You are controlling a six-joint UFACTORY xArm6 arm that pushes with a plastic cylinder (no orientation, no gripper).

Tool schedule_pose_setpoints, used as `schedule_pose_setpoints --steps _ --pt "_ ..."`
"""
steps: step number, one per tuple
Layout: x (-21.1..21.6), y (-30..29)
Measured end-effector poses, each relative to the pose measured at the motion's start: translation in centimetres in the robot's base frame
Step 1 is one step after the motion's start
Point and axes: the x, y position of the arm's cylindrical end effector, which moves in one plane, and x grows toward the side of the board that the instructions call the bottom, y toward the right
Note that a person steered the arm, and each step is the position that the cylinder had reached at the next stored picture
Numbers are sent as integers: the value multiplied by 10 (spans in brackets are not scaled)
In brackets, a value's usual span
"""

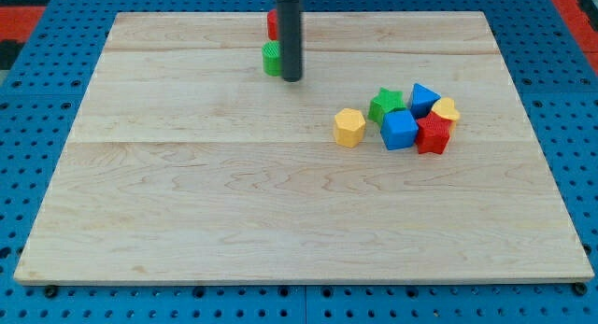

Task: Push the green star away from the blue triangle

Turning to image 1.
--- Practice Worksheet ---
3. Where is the light wooden board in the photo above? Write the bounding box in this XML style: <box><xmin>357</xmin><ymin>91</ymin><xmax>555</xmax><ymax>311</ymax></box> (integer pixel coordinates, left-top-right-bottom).
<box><xmin>14</xmin><ymin>11</ymin><xmax>594</xmax><ymax>286</ymax></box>

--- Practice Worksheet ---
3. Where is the yellow hexagon block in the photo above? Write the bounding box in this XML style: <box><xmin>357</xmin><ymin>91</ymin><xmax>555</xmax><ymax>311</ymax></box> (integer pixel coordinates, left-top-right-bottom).
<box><xmin>333</xmin><ymin>108</ymin><xmax>366</xmax><ymax>148</ymax></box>

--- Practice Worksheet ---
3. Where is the blue triangle block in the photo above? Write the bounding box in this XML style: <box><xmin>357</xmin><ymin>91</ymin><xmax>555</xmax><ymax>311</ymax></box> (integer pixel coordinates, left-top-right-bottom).
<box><xmin>410</xmin><ymin>83</ymin><xmax>441</xmax><ymax>119</ymax></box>

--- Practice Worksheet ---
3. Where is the green star block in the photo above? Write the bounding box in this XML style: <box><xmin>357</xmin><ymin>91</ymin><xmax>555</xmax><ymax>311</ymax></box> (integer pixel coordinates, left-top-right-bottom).
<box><xmin>367</xmin><ymin>88</ymin><xmax>406</xmax><ymax>126</ymax></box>

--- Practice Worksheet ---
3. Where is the blue cube block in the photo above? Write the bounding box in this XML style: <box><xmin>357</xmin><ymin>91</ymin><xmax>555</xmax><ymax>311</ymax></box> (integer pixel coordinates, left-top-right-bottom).
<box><xmin>380</xmin><ymin>110</ymin><xmax>419</xmax><ymax>150</ymax></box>

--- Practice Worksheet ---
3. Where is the yellow heart block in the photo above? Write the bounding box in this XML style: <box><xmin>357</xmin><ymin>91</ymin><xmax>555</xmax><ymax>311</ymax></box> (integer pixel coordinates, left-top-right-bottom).
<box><xmin>431</xmin><ymin>97</ymin><xmax>461</xmax><ymax>132</ymax></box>

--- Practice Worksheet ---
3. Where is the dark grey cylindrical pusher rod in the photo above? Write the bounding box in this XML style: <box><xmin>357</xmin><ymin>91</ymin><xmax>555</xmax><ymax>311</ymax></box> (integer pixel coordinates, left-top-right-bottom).
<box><xmin>276</xmin><ymin>0</ymin><xmax>303</xmax><ymax>82</ymax></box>

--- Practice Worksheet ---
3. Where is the red star block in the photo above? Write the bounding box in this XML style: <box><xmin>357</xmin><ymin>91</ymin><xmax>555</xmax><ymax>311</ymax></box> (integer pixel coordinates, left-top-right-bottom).
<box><xmin>415</xmin><ymin>112</ymin><xmax>452</xmax><ymax>154</ymax></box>

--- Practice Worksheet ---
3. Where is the green cylinder block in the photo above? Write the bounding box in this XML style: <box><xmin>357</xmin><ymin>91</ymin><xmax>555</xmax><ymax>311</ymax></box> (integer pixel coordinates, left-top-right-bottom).
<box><xmin>262</xmin><ymin>40</ymin><xmax>281</xmax><ymax>77</ymax></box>

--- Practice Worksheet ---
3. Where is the red block behind rod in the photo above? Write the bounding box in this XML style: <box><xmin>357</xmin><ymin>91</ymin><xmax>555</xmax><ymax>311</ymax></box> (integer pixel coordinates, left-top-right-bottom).
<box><xmin>266</xmin><ymin>8</ymin><xmax>278</xmax><ymax>41</ymax></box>

